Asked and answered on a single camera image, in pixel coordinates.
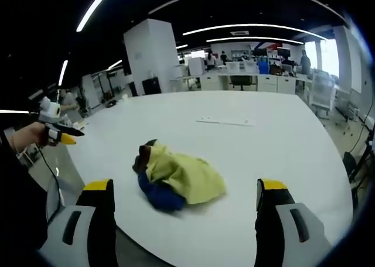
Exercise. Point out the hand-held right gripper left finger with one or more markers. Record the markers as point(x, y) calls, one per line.
point(101, 220)

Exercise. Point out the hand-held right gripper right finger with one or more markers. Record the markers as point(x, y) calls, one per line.
point(272, 220)

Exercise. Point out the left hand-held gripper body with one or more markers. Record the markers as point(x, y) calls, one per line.
point(50, 110)

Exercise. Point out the yellow and blue garment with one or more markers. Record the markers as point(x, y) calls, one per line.
point(181, 179)

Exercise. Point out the white template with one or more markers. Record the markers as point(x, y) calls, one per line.
point(224, 121)

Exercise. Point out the person's left hand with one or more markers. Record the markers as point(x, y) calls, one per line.
point(30, 136)

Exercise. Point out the black waste bin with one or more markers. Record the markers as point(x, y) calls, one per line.
point(151, 86)

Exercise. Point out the black tripod stand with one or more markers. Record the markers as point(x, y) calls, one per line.
point(361, 158)

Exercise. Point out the white mesh chair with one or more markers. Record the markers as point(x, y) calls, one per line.
point(323, 92)

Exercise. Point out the row of white desks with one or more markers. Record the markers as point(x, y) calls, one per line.
point(263, 82)

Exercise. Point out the white cabinet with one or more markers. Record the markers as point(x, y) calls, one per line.
point(195, 66)

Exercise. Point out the black office chair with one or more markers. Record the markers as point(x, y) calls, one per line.
point(241, 81)

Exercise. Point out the blue container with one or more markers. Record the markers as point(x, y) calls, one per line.
point(263, 67)

